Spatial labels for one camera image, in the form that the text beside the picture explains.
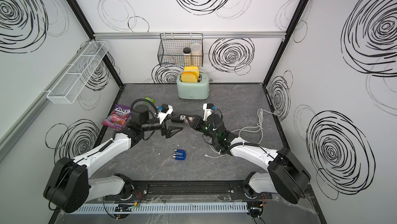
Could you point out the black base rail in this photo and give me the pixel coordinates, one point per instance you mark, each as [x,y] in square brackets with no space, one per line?
[235,190]

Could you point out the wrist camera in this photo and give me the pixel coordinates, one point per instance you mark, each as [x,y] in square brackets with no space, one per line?
[163,111]
[208,110]

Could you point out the green snack packet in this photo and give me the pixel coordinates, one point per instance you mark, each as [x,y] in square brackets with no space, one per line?
[150,99]

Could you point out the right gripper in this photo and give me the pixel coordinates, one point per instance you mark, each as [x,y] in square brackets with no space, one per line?
[197,123]

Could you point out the white lid spice jar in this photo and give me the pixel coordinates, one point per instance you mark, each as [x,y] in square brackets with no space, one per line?
[196,54]

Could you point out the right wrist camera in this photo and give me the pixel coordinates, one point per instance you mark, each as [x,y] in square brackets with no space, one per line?
[208,110]

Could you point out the dark lid spice jar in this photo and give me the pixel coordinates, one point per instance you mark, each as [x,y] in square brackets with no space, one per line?
[187,56]

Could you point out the front yellow toast slice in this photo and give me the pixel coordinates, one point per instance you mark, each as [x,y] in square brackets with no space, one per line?
[190,77]

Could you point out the black wire wall basket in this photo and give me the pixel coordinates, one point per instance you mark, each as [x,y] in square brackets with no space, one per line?
[172,44]

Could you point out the black power strip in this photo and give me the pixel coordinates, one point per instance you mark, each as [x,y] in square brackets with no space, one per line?
[178,118]

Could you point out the white slotted cable duct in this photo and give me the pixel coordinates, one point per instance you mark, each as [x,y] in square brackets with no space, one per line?
[163,208]

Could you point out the mint green toaster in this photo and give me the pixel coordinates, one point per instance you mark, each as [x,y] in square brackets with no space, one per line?
[194,90]

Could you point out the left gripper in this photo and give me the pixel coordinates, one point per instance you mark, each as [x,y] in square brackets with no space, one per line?
[168,134]

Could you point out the purple candy bag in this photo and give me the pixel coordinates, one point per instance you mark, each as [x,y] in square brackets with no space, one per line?
[118,117]

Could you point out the rear yellow toast slice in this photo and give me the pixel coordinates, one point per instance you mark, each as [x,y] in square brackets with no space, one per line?
[192,69]

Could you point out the yellow toast slice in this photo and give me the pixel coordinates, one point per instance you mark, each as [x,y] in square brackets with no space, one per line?
[190,77]
[192,69]

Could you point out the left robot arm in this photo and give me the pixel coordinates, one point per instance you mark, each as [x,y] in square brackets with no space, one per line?
[71,184]

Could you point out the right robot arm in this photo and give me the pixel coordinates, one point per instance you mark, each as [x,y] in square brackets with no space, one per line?
[284,173]

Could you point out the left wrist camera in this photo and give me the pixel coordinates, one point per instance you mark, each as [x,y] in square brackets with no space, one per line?
[163,111]

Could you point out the white mesh wall shelf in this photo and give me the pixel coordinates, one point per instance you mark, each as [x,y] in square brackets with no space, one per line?
[78,72]

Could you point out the blue electric shaver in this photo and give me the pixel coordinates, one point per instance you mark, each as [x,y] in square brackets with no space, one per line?
[179,155]

